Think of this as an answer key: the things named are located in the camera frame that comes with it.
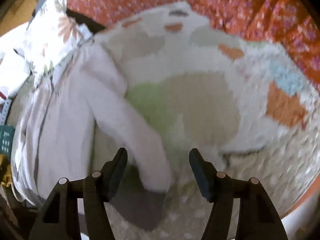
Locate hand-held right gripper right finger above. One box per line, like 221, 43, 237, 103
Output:
189, 148, 287, 240

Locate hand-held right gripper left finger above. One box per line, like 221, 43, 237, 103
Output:
28, 147, 128, 240

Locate pale pink long-sleeve garment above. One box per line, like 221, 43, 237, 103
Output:
11, 40, 173, 207

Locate heart print quilt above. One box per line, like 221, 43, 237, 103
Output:
6, 1, 320, 240

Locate teal green box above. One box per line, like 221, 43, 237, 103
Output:
0, 125, 15, 154

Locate floral print pillow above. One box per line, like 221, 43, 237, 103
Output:
24, 0, 93, 88

